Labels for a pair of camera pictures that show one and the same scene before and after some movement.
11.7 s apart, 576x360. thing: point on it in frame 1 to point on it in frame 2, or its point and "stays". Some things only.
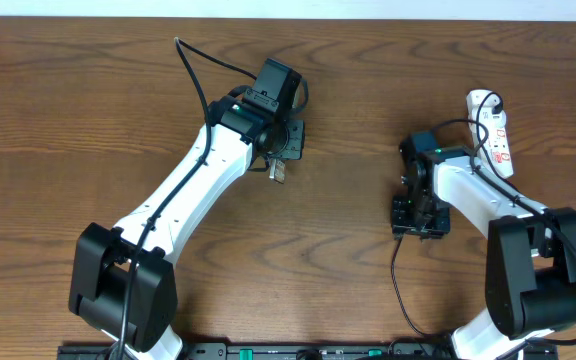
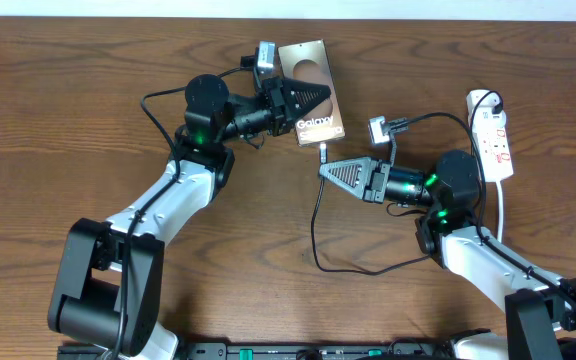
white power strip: (490, 132) stays
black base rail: (322, 351) stays
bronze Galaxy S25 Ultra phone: (279, 172) to (309, 61)
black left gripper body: (292, 144) to (262, 115)
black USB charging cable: (399, 238) to (323, 150)
